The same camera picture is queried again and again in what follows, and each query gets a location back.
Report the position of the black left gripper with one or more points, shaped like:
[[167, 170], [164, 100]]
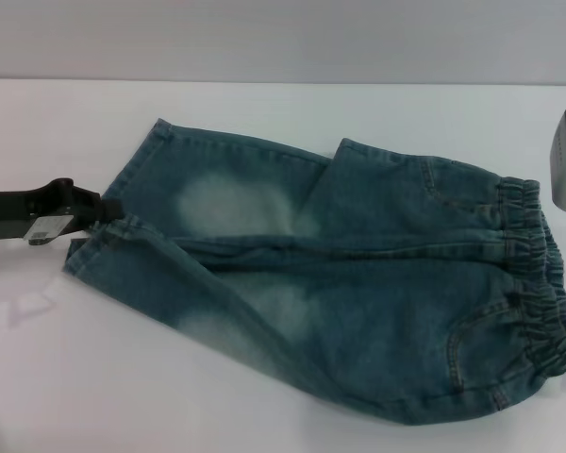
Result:
[[23, 212]]

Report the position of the blue denim shorts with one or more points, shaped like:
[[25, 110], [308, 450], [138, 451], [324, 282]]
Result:
[[339, 283]]

